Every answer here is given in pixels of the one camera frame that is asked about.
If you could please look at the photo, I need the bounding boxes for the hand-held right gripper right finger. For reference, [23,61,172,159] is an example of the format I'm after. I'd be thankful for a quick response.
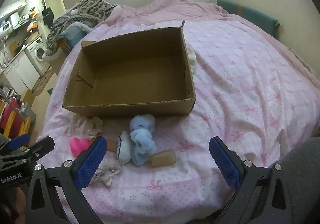
[209,136,295,224]

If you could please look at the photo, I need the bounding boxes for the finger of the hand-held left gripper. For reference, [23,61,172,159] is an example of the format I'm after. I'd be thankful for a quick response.
[0,134,29,152]
[23,136,55,162]

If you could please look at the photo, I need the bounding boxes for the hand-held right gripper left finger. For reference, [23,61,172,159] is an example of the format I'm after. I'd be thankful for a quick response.
[25,136,108,224]

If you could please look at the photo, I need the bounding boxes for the pink heart toy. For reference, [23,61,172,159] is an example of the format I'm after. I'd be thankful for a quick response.
[70,138,92,157]

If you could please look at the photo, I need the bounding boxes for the beige lace scrunchie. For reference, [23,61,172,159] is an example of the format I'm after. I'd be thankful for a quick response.
[91,161,122,188]

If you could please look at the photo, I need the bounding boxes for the light blue fluffy socks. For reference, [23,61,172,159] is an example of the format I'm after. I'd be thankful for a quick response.
[129,115,157,166]

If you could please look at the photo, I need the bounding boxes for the red suitcase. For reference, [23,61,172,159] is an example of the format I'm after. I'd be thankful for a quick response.
[0,98,23,132]

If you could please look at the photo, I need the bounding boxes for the brown sheer scrunchie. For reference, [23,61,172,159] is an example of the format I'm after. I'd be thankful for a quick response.
[84,117,104,139]

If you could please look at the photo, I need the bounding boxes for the small cardboard floor box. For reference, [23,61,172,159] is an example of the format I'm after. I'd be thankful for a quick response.
[22,89,37,109]

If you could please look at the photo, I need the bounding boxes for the tan popsicle toy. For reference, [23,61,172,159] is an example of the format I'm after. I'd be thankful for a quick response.
[149,149,177,168]

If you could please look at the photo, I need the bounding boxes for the white kitchen cabinet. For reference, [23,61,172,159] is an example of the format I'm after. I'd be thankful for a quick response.
[0,50,42,92]

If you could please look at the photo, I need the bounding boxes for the white washing machine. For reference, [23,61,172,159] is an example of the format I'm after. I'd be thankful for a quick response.
[25,36,48,74]

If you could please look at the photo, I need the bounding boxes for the white cloth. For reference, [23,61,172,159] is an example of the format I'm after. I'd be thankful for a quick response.
[187,46,198,73]

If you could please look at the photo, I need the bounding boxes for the teal pillow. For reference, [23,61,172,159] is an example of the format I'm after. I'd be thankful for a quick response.
[56,24,92,51]

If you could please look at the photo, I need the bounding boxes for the black hanging bag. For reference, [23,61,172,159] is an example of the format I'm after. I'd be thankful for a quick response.
[42,7,54,26]

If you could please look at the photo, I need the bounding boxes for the grey patterned knit blanket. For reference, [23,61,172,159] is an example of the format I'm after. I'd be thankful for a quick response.
[42,0,118,61]

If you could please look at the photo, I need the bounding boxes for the teal headboard cushion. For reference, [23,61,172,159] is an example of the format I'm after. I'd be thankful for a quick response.
[216,0,280,39]

